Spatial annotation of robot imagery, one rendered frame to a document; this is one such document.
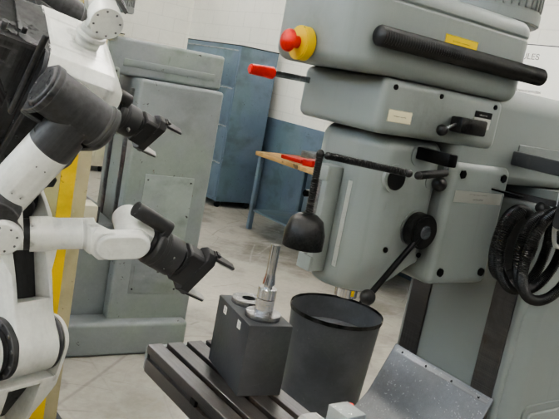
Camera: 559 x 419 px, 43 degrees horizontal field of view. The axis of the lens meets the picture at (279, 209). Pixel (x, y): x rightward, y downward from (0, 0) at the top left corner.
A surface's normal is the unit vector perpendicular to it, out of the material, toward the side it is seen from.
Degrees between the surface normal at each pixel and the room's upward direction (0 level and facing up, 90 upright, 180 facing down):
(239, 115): 90
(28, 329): 61
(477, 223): 90
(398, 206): 90
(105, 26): 116
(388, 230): 90
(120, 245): 109
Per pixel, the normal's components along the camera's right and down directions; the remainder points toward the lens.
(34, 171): 0.32, 0.54
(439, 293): -0.80, -0.04
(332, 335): -0.18, 0.21
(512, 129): 0.56, 0.25
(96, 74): 0.61, -0.12
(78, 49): 0.54, -0.73
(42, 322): 0.77, -0.25
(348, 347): 0.26, 0.29
